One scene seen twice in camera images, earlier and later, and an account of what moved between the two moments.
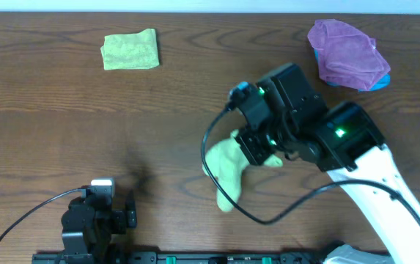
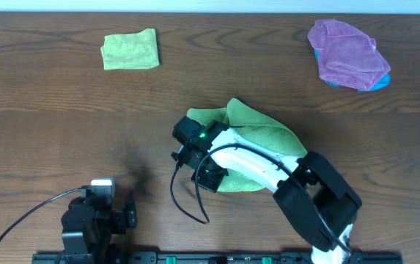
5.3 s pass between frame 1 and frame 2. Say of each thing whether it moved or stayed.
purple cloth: stayed
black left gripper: stayed
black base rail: stayed
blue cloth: stayed
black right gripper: moved
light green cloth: moved
